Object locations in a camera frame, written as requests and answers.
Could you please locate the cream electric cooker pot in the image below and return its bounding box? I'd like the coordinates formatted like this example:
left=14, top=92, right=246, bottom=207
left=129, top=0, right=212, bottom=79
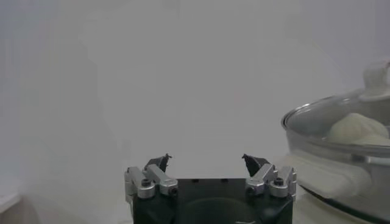
left=283, top=152, right=390, bottom=224

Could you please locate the white steamed baozi bun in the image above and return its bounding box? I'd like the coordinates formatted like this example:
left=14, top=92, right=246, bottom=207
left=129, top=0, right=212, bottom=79
left=327, top=112, right=390, bottom=146

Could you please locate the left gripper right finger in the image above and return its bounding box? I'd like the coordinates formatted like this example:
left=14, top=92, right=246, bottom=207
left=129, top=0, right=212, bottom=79
left=241, top=153, right=299, bottom=199

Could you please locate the round glass pot lid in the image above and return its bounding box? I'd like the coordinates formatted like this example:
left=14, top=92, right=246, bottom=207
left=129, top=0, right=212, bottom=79
left=282, top=58, right=390, bottom=159

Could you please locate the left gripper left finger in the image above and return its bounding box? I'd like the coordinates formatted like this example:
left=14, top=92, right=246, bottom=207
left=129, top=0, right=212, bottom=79
left=124, top=153, right=179, bottom=204

